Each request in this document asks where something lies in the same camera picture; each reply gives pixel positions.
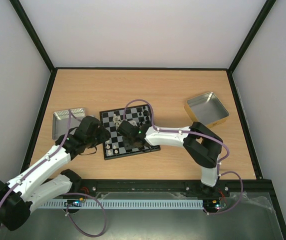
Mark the row of black chess pieces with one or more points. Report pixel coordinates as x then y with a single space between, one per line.
143 113

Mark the black grey chessboard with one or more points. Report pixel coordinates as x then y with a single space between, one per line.
124 130

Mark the gold metal tin box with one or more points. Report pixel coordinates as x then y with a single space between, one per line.
206 109

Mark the black aluminium frame rail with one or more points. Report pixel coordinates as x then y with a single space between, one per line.
143 186

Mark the silver metal tin lid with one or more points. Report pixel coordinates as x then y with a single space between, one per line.
60 121

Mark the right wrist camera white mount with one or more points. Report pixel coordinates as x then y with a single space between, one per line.
133 122

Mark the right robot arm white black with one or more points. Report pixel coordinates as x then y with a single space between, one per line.
203 145

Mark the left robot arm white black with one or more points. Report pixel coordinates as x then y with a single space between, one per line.
66 148

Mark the light blue cable duct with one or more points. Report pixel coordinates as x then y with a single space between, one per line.
129 204

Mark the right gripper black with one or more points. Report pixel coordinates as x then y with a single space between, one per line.
129 142

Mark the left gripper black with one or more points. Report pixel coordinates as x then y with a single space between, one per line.
104 136

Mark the pile of white chess pieces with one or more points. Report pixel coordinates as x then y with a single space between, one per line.
117 120

